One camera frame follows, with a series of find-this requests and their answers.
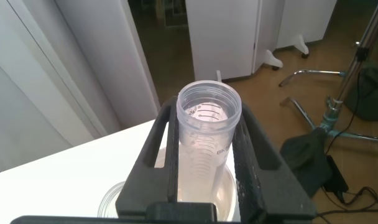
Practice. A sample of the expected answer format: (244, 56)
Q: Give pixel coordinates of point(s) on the black power adapter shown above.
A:
(336, 177)

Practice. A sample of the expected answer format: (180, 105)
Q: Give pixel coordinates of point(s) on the chrome chair leg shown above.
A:
(310, 72)

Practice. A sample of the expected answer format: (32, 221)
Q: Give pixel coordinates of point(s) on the black cloth bundle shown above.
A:
(307, 158)

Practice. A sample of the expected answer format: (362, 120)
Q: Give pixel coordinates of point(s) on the metal frame stand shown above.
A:
(347, 84)

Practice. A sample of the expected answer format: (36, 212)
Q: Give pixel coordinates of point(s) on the test tube with white pigment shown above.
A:
(204, 149)

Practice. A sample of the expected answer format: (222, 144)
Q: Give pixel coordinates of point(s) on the white screen foot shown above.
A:
(301, 46)
(273, 60)

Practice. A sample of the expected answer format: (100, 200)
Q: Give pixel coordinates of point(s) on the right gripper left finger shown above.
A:
(151, 180)

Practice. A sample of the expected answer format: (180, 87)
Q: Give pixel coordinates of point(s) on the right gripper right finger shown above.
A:
(270, 193)

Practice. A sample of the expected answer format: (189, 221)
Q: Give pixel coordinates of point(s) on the white folding screen panel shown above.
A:
(21, 109)
(114, 62)
(301, 18)
(223, 37)

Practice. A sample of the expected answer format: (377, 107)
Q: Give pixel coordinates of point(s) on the blue paper cup white rim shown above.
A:
(229, 193)

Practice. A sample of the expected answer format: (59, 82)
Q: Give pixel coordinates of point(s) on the dark green bag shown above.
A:
(372, 96)

